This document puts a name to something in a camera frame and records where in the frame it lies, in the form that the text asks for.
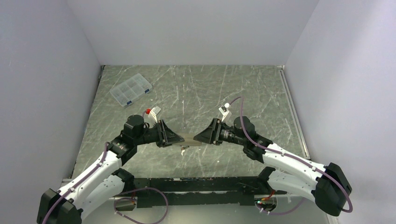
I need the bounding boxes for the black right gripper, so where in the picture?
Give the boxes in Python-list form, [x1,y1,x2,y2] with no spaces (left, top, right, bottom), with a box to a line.
[193,118,246,146]

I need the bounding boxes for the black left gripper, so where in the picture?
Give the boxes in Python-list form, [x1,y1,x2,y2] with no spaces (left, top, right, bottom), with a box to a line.
[134,119,184,147]

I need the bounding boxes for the white remote control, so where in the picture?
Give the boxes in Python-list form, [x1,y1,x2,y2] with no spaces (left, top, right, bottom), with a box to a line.
[176,133,202,147]

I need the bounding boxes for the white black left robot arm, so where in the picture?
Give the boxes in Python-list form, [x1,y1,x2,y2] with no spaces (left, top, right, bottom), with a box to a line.
[37,115,168,224]

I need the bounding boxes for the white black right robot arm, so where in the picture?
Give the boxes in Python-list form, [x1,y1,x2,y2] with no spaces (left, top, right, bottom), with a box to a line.
[192,116,353,217]

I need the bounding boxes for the clear plastic organizer box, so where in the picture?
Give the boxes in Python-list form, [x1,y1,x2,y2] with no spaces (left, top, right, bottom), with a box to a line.
[109,73,153,107]

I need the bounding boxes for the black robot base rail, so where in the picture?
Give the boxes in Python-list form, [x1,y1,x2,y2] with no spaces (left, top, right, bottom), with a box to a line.
[103,176,287,208]

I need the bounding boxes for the aluminium frame rail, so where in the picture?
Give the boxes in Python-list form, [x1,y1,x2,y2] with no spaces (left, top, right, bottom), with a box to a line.
[277,65,336,224]

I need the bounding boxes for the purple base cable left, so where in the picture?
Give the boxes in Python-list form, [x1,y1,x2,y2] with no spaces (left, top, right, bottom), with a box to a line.
[113,188,169,224]

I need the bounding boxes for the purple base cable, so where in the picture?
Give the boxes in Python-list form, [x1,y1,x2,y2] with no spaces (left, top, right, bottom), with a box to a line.
[255,195,307,216]
[113,188,169,224]

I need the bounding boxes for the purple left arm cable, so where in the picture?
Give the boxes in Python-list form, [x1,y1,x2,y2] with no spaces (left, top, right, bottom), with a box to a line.
[42,142,109,224]

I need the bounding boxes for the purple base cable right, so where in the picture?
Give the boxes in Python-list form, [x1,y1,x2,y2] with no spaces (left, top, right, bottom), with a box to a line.
[255,195,307,216]

